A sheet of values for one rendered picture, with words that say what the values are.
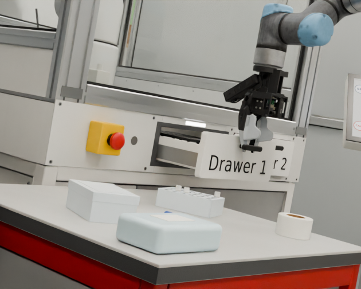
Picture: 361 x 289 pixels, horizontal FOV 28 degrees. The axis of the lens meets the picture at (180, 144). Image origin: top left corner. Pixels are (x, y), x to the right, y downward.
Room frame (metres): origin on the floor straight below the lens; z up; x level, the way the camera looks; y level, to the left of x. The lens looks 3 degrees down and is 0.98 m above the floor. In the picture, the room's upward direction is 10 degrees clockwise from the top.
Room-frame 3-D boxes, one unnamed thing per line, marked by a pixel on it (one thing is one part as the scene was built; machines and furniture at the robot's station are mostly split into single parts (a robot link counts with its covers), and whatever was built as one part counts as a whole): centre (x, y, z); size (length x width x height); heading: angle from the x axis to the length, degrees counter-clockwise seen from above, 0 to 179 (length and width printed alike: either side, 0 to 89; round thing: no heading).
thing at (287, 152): (2.13, -0.25, 0.87); 0.29 x 0.02 x 0.11; 138
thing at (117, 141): (1.62, 0.15, 0.88); 0.04 x 0.03 x 0.04; 138
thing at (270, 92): (1.77, -0.18, 1.05); 0.09 x 0.08 x 0.12; 48
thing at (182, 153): (1.94, 0.01, 0.86); 0.40 x 0.26 x 0.06; 48
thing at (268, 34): (1.77, -0.18, 1.20); 0.09 x 0.08 x 0.11; 40
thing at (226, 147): (1.80, -0.15, 0.87); 0.29 x 0.02 x 0.11; 138
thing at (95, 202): (1.27, 0.12, 0.79); 0.13 x 0.09 x 0.05; 28
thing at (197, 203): (1.53, -0.04, 0.78); 0.12 x 0.08 x 0.04; 69
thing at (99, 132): (1.64, 0.17, 0.88); 0.07 x 0.05 x 0.07; 138
